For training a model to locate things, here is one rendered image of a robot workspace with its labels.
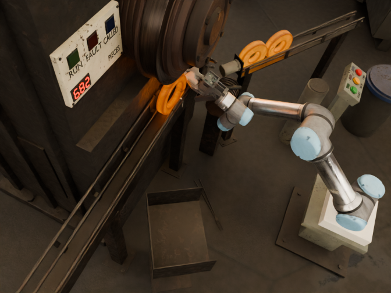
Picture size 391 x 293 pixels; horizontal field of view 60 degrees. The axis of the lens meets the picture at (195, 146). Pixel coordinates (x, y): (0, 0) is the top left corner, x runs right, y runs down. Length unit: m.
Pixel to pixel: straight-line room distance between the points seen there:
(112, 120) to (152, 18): 0.38
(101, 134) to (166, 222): 0.40
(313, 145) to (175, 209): 0.56
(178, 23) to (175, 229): 0.72
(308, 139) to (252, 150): 0.98
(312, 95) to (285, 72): 0.85
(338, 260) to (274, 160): 0.69
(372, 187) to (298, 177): 0.70
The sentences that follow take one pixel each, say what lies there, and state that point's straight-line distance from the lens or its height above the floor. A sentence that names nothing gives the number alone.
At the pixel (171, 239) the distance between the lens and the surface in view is 1.27.
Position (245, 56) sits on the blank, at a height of 0.73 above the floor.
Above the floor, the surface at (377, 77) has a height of 0.43.
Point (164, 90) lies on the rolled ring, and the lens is 1.34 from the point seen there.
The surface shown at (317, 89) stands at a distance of 1.99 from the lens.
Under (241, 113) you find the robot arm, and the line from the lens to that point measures 1.45.
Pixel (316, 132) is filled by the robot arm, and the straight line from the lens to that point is 1.33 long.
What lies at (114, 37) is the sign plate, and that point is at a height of 1.15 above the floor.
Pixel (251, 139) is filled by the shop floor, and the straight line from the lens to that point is 2.29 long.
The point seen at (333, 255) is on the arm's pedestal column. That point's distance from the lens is 2.10.
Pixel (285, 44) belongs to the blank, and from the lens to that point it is 1.83.
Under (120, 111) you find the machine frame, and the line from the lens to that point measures 1.21.
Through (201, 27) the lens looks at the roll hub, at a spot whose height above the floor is 1.19.
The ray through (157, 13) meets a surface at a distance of 0.99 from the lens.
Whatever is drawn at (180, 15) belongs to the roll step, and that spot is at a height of 1.22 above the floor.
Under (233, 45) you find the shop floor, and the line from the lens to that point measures 2.90.
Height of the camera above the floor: 1.81
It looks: 56 degrees down
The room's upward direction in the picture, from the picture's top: 11 degrees clockwise
